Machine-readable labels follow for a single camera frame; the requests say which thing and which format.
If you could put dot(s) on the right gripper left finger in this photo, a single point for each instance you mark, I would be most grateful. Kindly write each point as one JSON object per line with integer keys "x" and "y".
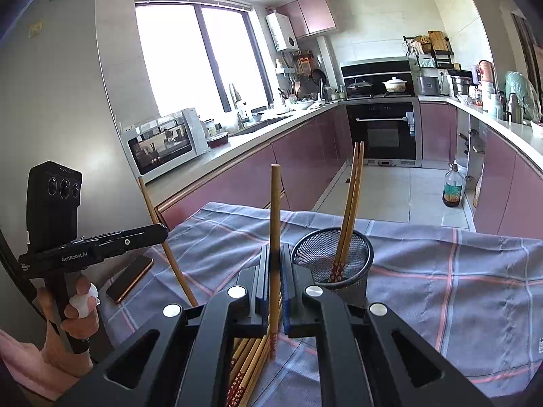
{"x": 181, "y": 357}

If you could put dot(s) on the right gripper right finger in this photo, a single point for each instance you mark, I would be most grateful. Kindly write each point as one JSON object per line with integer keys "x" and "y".
{"x": 368, "y": 356}

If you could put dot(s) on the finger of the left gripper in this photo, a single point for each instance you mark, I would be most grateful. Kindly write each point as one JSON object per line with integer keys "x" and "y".
{"x": 117, "y": 243}

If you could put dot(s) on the wooden chopstick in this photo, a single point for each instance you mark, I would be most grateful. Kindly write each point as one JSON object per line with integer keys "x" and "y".
{"x": 349, "y": 234}
{"x": 274, "y": 256}
{"x": 253, "y": 374}
{"x": 241, "y": 349}
{"x": 181, "y": 279}
{"x": 232, "y": 388}
{"x": 344, "y": 228}
{"x": 235, "y": 399}

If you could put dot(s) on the pink sleeve left forearm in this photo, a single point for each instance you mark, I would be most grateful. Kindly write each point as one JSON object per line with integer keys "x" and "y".
{"x": 31, "y": 377}

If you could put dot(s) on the kitchen window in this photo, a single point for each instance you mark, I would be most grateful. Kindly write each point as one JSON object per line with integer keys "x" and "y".
{"x": 205, "y": 57}

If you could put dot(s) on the person left hand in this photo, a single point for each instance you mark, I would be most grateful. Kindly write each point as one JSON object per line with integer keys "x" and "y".
{"x": 81, "y": 319}

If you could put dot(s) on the black smartphone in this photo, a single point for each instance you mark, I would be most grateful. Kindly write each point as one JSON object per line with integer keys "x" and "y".
{"x": 128, "y": 278}

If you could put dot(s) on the white microwave oven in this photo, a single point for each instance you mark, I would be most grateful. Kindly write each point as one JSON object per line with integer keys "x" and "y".
{"x": 161, "y": 145}

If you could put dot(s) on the black mesh utensil cup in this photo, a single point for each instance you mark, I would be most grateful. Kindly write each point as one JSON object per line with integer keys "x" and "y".
{"x": 316, "y": 251}

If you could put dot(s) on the grey plaid tablecloth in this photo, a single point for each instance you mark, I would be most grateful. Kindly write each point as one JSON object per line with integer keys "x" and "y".
{"x": 476, "y": 298}

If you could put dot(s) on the oil bottle on floor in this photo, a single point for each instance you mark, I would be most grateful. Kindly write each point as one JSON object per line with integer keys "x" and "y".
{"x": 453, "y": 187}

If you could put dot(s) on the black built-in oven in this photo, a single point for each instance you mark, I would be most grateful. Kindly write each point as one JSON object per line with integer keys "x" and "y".
{"x": 389, "y": 124}

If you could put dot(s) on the white water heater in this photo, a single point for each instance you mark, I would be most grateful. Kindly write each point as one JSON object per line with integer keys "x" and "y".
{"x": 281, "y": 31}

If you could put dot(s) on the black lidded wok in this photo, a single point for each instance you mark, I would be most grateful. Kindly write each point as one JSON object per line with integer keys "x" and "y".
{"x": 359, "y": 88}

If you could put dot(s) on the white ceramic pot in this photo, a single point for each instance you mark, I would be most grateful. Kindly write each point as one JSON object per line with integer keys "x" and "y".
{"x": 396, "y": 85}

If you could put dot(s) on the pink upper cabinet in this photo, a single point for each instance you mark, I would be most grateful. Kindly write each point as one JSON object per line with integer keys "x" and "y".
{"x": 309, "y": 17}

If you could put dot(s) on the pink thermos jug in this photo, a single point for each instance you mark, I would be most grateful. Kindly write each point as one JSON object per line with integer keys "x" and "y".
{"x": 487, "y": 75}

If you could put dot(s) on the black tracking camera left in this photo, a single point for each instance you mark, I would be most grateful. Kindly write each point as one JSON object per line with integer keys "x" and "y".
{"x": 53, "y": 198}

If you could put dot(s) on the black wall spice rack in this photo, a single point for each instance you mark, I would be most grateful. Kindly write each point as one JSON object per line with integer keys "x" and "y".
{"x": 430, "y": 50}

